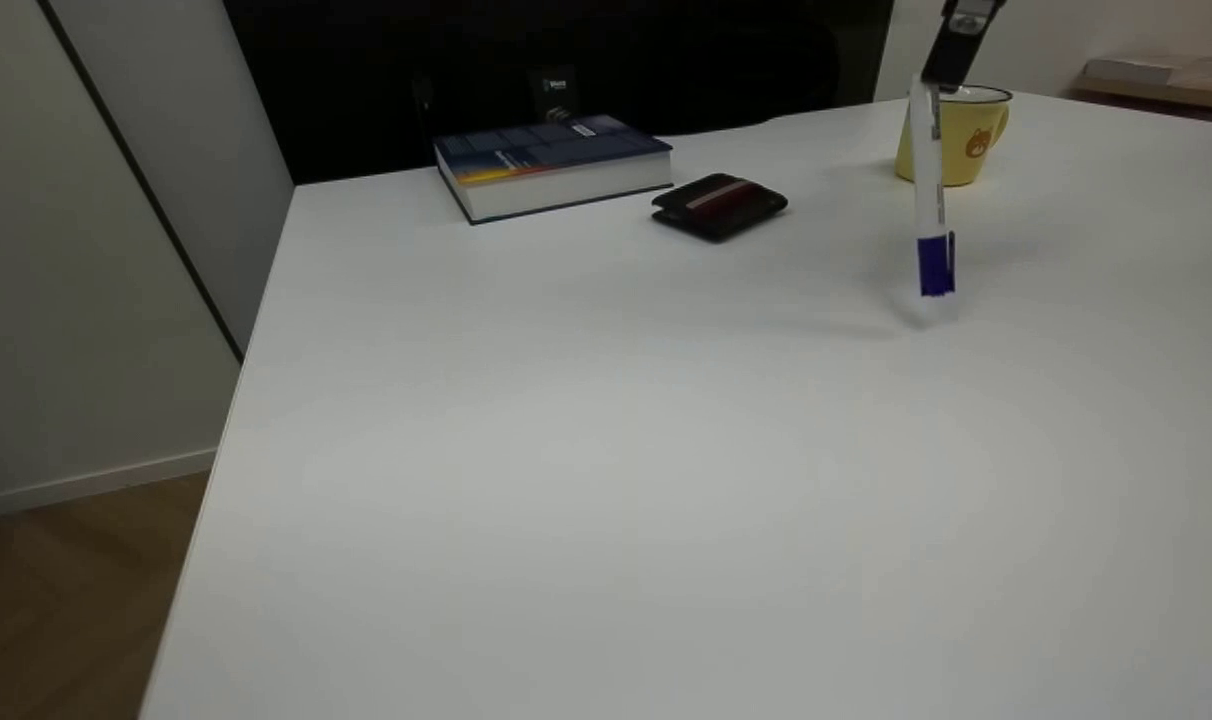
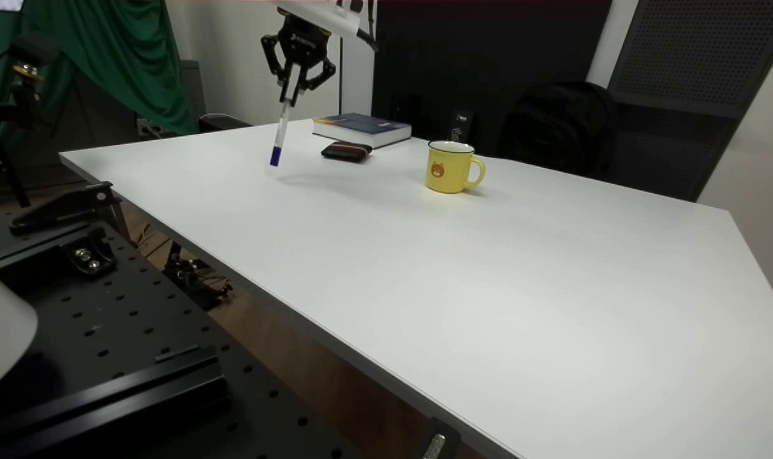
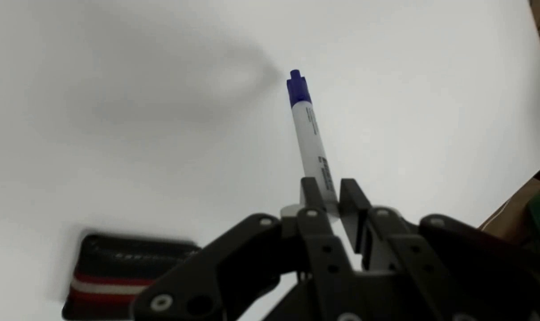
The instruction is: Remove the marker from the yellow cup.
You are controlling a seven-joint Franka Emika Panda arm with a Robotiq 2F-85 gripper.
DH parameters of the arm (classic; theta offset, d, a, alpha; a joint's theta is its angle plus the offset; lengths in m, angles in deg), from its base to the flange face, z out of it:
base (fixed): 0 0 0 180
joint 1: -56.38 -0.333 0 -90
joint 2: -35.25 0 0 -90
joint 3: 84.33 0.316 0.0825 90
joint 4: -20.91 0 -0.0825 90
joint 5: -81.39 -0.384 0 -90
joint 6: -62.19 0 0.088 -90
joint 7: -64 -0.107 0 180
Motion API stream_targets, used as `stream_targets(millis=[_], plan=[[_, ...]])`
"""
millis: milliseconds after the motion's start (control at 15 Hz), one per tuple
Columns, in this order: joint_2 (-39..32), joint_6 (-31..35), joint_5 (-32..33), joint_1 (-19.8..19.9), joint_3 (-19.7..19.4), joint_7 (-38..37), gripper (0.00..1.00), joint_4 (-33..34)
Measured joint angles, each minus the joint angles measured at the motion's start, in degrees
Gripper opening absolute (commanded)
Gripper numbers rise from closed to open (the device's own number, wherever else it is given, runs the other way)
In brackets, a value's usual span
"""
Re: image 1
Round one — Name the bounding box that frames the white marker with blue cap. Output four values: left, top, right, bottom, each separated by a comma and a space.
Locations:
909, 73, 958, 299

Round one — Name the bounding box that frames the yellow cup with bear print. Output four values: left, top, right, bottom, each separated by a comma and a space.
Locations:
894, 85, 1014, 188

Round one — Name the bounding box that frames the wooden shelf with papers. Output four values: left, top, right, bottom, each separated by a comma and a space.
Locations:
1074, 55, 1212, 113

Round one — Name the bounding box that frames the black whiteboard eraser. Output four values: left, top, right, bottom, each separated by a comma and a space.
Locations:
651, 174, 789, 243

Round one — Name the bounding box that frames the thick blue book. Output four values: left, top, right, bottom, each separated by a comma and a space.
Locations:
433, 115, 675, 225

